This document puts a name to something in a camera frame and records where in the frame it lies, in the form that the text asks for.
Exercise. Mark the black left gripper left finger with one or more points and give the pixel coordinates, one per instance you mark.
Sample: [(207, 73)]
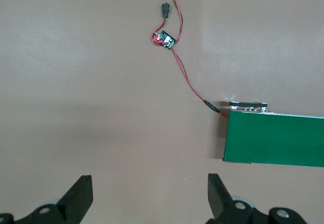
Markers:
[(76, 196)]

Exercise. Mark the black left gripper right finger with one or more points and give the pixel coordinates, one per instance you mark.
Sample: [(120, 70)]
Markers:
[(222, 203)]

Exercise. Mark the small green circuit board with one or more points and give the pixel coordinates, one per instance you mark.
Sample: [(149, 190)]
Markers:
[(165, 40)]

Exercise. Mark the green conveyor belt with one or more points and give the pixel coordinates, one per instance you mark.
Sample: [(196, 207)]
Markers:
[(273, 138)]

